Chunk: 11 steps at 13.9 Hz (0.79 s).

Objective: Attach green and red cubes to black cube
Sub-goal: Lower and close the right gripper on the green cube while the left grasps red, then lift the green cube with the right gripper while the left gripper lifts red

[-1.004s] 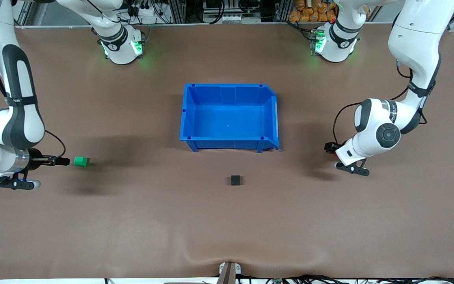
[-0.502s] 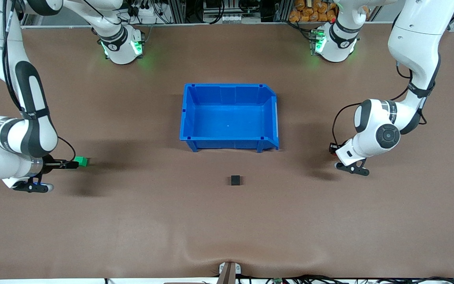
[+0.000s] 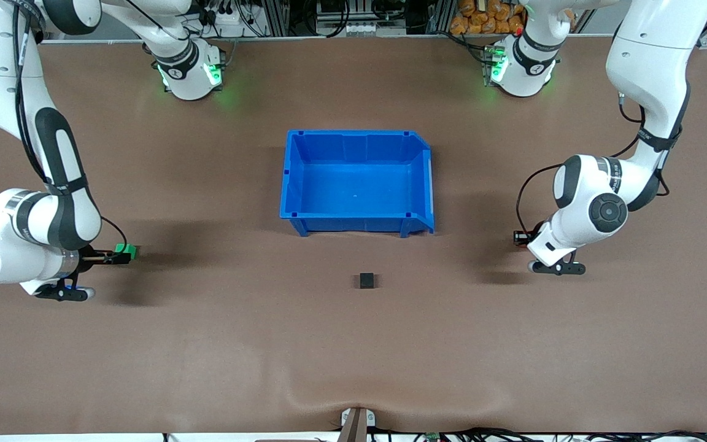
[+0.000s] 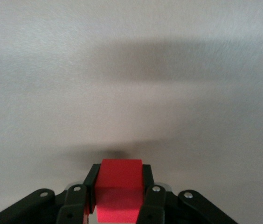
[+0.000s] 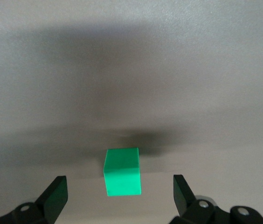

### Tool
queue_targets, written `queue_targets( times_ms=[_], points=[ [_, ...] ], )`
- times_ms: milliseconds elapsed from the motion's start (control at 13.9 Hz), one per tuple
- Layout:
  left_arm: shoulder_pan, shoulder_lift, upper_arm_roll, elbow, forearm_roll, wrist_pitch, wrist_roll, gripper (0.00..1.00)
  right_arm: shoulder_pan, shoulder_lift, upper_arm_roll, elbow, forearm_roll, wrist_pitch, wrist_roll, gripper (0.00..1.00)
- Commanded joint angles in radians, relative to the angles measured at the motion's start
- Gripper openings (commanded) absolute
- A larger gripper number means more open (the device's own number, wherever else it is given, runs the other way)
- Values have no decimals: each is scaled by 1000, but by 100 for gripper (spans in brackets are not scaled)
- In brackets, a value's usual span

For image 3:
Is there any blue plastic storage bin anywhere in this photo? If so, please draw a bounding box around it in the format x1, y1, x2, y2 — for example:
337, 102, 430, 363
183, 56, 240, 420
279, 129, 436, 238

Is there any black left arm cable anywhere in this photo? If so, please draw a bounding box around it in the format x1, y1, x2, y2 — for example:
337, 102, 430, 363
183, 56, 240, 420
516, 162, 575, 236

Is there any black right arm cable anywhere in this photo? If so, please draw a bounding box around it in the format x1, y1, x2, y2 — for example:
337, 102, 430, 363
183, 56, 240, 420
99, 215, 129, 247

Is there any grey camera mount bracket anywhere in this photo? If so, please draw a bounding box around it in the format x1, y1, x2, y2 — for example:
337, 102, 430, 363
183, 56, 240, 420
339, 406, 376, 442

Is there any brown table mat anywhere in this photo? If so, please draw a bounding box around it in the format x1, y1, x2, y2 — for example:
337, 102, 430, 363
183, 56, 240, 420
0, 34, 707, 435

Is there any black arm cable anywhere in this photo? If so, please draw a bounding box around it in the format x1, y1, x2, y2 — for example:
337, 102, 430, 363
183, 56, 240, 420
99, 215, 129, 247
516, 162, 575, 236

